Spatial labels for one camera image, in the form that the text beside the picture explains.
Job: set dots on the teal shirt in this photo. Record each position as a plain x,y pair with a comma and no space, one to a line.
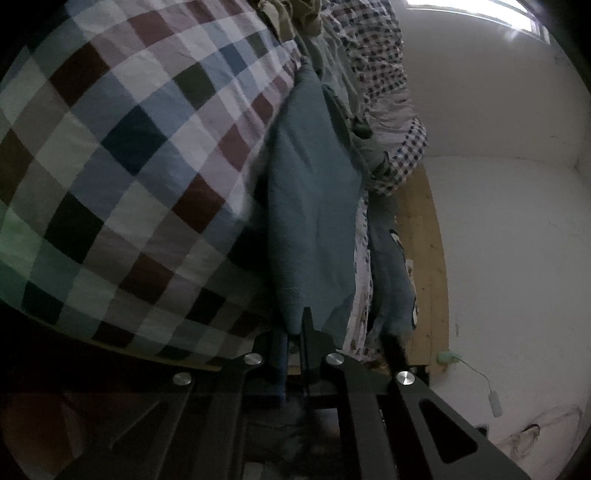
314,207

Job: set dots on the khaki garment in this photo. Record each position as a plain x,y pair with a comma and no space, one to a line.
286,16

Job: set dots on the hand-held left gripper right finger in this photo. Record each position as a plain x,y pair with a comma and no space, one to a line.
316,364

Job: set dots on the window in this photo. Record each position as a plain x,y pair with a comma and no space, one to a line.
508,11

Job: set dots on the olive green garment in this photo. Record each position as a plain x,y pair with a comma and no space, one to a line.
369,147

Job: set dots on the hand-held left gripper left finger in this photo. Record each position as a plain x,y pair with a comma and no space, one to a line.
277,369

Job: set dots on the mint green plug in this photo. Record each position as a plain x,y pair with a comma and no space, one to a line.
447,357

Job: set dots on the checked bed sheet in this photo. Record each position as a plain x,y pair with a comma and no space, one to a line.
138,138

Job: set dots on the wooden headboard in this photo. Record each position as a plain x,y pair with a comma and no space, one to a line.
427,277

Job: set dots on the checked duvet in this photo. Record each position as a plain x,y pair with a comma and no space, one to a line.
383,69

